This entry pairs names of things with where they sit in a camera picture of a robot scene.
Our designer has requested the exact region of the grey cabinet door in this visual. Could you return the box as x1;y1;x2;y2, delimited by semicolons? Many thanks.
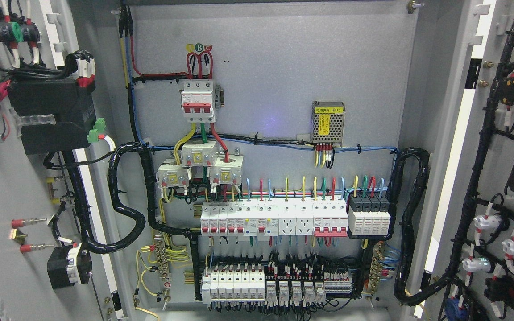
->
0;0;129;321
421;0;514;321

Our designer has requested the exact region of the black wrapped cable harness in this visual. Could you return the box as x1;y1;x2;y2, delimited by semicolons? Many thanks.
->
61;142;202;301
389;148;431;307

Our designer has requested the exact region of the white socket and breaker row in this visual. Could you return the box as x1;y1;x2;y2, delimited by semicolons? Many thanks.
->
200;198;348;241

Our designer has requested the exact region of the black wrapped cable harness right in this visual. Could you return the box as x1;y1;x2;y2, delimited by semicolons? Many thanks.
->
389;148;431;307

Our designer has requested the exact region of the relay and terminal row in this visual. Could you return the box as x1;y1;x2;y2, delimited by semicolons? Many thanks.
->
200;252;356;315

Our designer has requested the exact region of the black wrapped cable harness left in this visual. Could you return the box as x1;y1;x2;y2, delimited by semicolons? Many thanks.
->
61;142;202;301

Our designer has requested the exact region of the metal mesh power supply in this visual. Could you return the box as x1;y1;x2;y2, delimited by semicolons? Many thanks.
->
311;100;345;144

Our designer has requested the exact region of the black surge protector module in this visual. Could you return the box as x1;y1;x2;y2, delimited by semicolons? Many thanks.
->
347;195;391;240

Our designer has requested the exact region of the white red main breaker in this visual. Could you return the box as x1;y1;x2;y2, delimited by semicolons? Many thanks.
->
180;79;222;123

